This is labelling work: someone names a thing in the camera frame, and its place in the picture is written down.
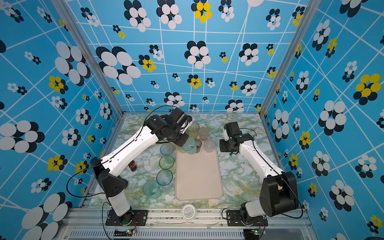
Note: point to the aluminium front rail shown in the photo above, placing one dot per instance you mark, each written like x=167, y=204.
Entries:
x=168, y=224

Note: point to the teal glass lowest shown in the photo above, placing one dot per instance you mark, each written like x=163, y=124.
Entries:
x=152, y=189

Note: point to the aluminium corner post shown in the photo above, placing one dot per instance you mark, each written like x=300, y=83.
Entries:
x=78, y=36
x=288, y=57

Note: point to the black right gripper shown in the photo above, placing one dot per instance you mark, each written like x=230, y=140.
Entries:
x=223, y=148

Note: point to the aluminium corner post left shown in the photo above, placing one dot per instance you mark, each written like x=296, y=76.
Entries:
x=78, y=36

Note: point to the small grey glass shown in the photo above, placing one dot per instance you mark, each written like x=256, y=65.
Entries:
x=198, y=145

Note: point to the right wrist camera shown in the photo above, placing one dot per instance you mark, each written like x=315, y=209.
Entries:
x=230, y=130

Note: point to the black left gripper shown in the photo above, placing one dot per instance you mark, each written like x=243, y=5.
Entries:
x=183, y=141

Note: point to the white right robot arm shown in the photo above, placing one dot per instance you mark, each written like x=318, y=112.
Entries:
x=279, y=193

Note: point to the blue short glass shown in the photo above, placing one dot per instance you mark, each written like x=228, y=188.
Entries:
x=167, y=149

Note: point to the blue glass lower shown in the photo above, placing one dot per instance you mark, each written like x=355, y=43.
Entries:
x=165, y=178

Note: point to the tall yellow glass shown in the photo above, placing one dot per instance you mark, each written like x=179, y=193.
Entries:
x=193, y=130

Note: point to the beige plastic tray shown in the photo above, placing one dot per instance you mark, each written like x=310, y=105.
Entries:
x=198, y=176

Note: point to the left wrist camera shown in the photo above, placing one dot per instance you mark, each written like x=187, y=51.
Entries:
x=179, y=119

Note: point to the aluminium corner post right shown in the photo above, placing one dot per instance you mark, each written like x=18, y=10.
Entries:
x=288, y=57

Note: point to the white round lid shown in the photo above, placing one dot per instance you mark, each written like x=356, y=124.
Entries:
x=189, y=212

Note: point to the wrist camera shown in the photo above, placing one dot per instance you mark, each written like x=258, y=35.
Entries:
x=179, y=119
x=230, y=130

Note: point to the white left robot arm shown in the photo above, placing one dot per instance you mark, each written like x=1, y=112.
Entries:
x=107, y=169

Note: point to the teal glass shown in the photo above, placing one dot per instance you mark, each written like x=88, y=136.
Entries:
x=190, y=146

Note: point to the clear dotted glass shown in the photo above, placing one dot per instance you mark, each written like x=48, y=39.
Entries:
x=209, y=145

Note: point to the light green short glass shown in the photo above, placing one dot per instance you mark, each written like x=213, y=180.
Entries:
x=181, y=150

